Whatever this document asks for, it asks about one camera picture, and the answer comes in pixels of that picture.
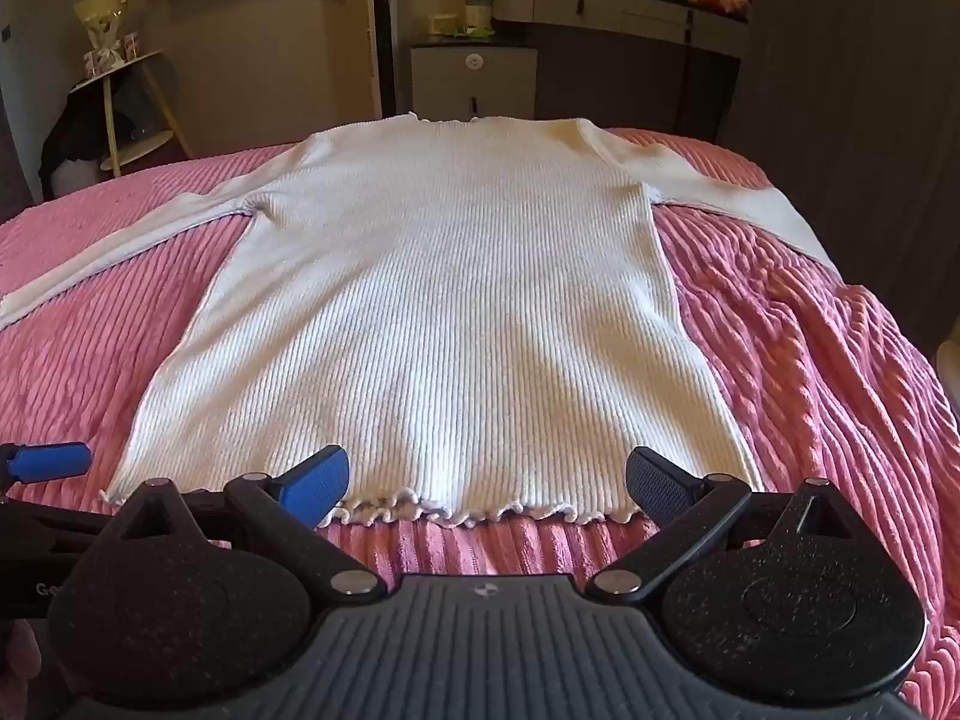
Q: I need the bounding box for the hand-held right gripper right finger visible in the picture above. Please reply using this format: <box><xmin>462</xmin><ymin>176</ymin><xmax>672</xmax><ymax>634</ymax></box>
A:
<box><xmin>589</xmin><ymin>446</ymin><xmax>863</xmax><ymax>605</ymax></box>

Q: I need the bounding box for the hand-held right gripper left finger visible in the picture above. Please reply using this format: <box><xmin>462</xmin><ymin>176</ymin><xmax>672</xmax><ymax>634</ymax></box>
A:
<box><xmin>101</xmin><ymin>444</ymin><xmax>387</xmax><ymax>602</ymax></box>

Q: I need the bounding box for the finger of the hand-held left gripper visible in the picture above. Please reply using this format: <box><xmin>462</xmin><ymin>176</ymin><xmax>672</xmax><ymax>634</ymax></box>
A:
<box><xmin>0</xmin><ymin>441</ymin><xmax>93</xmax><ymax>496</ymax></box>

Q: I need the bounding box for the white ribbed sweater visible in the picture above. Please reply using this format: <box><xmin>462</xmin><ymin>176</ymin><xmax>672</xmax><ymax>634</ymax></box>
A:
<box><xmin>0</xmin><ymin>112</ymin><xmax>841</xmax><ymax>530</ymax></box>

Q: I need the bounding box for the person's left hand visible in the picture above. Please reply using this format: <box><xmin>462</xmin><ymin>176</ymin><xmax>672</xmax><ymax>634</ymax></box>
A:
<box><xmin>0</xmin><ymin>621</ymin><xmax>40</xmax><ymax>691</ymax></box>

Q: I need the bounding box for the pink ribbed blanket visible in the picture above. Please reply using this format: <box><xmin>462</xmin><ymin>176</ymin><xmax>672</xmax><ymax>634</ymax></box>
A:
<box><xmin>0</xmin><ymin>127</ymin><xmax>960</xmax><ymax>713</ymax></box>

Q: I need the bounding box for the round white side table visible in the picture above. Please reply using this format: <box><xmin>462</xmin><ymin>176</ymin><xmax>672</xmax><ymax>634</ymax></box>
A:
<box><xmin>67</xmin><ymin>51</ymin><xmax>193</xmax><ymax>175</ymax></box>

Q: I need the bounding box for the dark cloth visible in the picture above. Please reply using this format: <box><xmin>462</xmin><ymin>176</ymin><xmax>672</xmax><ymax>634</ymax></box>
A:
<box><xmin>41</xmin><ymin>86</ymin><xmax>113</xmax><ymax>166</ymax></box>

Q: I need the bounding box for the grey curtain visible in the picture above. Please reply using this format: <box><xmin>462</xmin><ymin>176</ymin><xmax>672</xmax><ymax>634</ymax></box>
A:
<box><xmin>739</xmin><ymin>0</ymin><xmax>960</xmax><ymax>361</ymax></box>

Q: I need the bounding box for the grey drawer chest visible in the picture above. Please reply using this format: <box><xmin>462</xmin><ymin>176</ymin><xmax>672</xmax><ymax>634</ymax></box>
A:
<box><xmin>410</xmin><ymin>36</ymin><xmax>539</xmax><ymax>121</ymax></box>

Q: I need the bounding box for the yellow wrapped bouquet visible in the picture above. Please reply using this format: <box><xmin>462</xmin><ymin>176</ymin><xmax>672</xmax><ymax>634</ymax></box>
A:
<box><xmin>73</xmin><ymin>0</ymin><xmax>133</xmax><ymax>76</ymax></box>

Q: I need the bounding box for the grey dressing table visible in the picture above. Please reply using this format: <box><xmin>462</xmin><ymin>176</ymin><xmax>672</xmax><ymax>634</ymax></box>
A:
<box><xmin>491</xmin><ymin>0</ymin><xmax>751</xmax><ymax>132</ymax></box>

